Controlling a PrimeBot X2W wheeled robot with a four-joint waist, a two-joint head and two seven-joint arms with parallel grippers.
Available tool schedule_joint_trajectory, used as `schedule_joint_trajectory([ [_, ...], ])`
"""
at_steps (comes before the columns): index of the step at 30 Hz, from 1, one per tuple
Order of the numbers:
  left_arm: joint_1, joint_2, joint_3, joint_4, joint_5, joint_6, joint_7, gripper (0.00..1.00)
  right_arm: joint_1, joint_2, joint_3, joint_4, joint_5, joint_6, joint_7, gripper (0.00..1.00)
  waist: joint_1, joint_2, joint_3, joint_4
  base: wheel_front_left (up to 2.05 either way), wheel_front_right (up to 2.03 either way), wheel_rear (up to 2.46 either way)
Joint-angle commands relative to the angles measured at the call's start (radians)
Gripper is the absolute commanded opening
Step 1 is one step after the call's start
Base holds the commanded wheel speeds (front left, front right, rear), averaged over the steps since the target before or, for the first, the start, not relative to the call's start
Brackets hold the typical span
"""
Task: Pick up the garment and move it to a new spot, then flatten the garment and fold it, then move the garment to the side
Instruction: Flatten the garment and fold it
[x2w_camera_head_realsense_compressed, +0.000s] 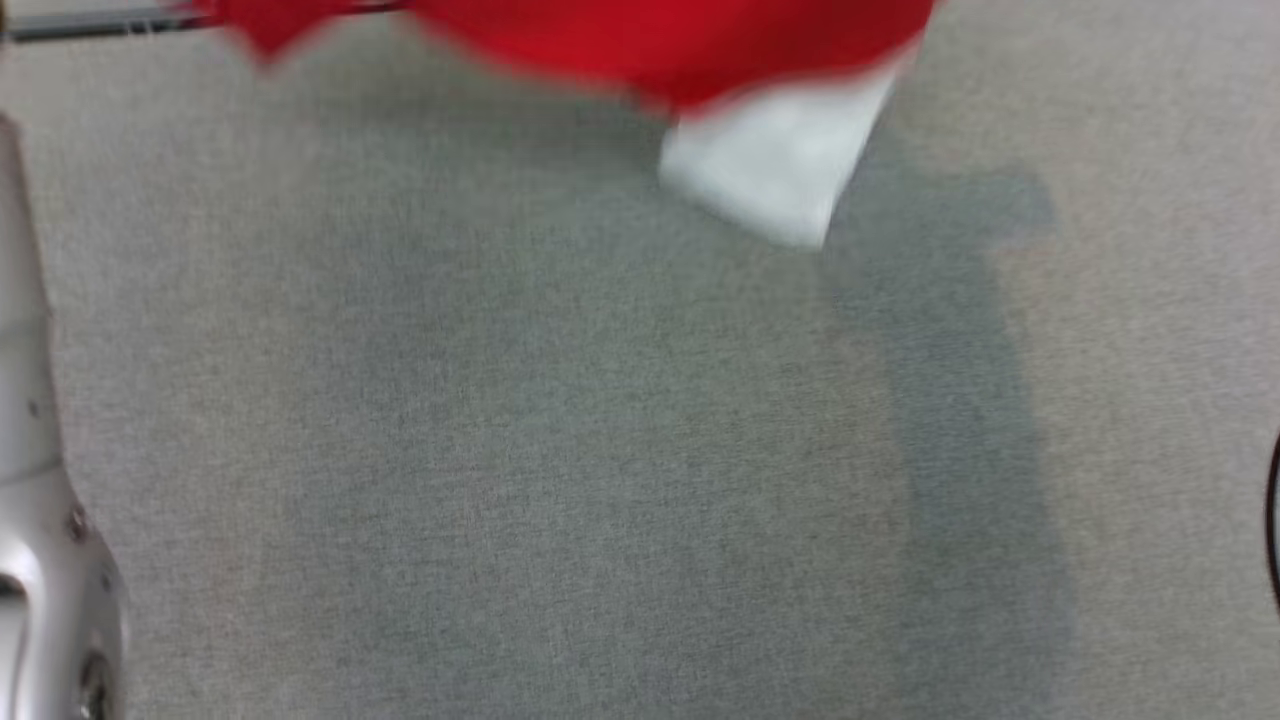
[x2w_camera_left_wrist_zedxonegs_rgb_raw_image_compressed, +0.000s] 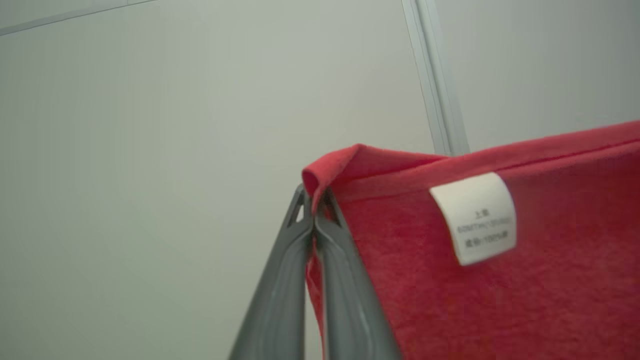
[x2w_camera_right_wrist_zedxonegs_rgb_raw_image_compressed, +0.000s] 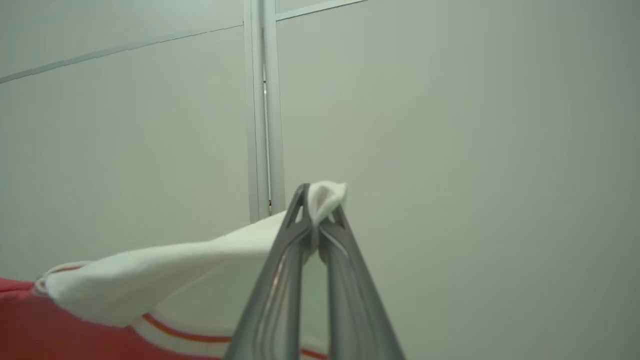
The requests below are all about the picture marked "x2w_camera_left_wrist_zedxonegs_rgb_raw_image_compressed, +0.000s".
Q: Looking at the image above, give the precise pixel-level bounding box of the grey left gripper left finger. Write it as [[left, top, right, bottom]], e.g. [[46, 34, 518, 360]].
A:
[[227, 184, 314, 360]]

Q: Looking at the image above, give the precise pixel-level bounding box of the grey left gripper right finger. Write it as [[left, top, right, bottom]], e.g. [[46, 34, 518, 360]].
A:
[[313, 189, 403, 360]]

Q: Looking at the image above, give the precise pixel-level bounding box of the red shorts white side stripe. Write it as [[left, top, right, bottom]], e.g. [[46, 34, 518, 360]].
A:
[[301, 120, 640, 360]]

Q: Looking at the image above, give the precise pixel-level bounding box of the light grey metal post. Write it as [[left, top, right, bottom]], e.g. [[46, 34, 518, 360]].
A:
[[401, 0, 471, 156]]

